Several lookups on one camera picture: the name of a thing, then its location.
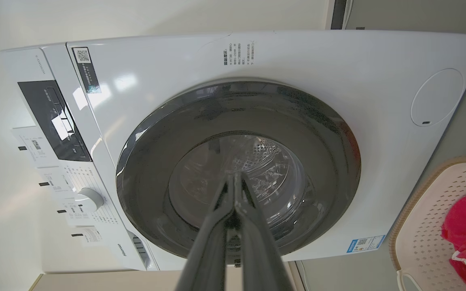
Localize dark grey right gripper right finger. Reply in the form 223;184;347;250
233;172;294;291

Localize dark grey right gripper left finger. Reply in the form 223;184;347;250
175;173;235;291

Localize white perforated laundry basket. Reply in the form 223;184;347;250
390;156;466;291

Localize blue energy label sticker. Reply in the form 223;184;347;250
346;235;386;254

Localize dark round washing machine door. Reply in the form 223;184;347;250
116;81;362;259

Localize white control knob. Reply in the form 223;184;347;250
74;188;105;213

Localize white front-load washing machine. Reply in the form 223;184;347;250
0;30;466;272

